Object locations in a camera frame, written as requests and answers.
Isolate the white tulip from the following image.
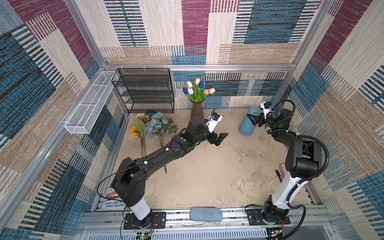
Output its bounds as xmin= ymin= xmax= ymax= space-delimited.
xmin=205 ymin=88 xmax=216 ymax=95

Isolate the blue grey sponge pad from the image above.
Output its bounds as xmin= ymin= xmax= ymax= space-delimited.
xmin=190 ymin=207 xmax=223 ymax=223

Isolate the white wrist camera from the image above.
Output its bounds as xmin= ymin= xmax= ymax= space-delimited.
xmin=206 ymin=110 xmax=223 ymax=133
xmin=260 ymin=101 xmax=275 ymax=119

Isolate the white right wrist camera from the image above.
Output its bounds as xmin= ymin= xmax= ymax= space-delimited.
xmin=260 ymin=101 xmax=275 ymax=119

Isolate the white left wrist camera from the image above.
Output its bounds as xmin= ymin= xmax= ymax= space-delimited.
xmin=206 ymin=110 xmax=223 ymax=133

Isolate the pink case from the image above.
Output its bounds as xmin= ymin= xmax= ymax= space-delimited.
xmin=279 ymin=163 xmax=287 ymax=178

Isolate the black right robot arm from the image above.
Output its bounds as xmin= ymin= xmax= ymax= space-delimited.
xmin=247 ymin=108 xmax=328 ymax=225

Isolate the white wire mesh basket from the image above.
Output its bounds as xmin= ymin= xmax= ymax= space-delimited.
xmin=65 ymin=71 xmax=115 ymax=135

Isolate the dark blue tulip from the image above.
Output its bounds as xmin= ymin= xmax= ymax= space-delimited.
xmin=198 ymin=81 xmax=205 ymax=101

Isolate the blue hydrangea flower bunch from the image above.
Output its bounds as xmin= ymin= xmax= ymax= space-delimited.
xmin=145 ymin=111 xmax=178 ymax=174

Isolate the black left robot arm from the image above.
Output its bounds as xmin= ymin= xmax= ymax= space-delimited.
xmin=112 ymin=111 xmax=228 ymax=229

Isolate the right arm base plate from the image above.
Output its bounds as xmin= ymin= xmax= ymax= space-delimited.
xmin=246 ymin=208 xmax=291 ymax=226

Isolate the teal cylindrical vase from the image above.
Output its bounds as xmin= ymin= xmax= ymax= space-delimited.
xmin=239 ymin=106 xmax=262 ymax=136

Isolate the black wire shelf rack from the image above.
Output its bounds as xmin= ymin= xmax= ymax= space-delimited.
xmin=112 ymin=68 xmax=175 ymax=114

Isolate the red ribbed glass vase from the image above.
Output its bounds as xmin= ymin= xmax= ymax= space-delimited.
xmin=190 ymin=102 xmax=204 ymax=120

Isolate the light blue tulip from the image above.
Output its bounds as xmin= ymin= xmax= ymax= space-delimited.
xmin=183 ymin=88 xmax=199 ymax=103

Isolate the black marker pen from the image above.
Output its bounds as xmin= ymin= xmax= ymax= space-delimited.
xmin=275 ymin=170 xmax=283 ymax=182

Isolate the colourful paperback book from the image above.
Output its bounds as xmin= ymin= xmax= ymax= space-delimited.
xmin=102 ymin=187 xmax=126 ymax=211

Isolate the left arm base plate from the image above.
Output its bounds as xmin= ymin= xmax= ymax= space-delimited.
xmin=123 ymin=212 xmax=167 ymax=230

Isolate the pink tulip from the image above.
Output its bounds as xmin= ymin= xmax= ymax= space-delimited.
xmin=201 ymin=89 xmax=211 ymax=101

